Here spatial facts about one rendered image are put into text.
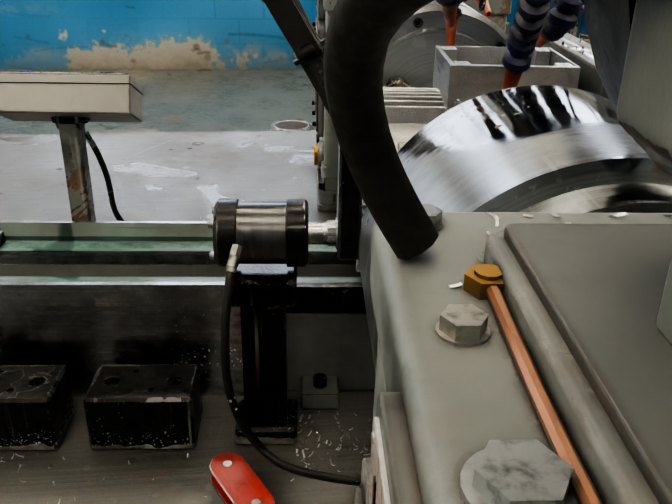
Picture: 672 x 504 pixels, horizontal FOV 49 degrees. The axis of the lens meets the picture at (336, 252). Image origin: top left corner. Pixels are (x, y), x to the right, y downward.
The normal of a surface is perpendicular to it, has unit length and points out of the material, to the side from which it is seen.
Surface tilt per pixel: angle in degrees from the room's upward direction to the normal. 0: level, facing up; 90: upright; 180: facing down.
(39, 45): 90
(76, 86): 66
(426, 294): 0
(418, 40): 90
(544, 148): 17
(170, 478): 0
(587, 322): 0
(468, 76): 90
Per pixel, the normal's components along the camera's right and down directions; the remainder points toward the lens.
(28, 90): 0.04, 0.02
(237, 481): 0.02, -0.90
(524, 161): -0.40, -0.82
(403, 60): 0.04, 0.43
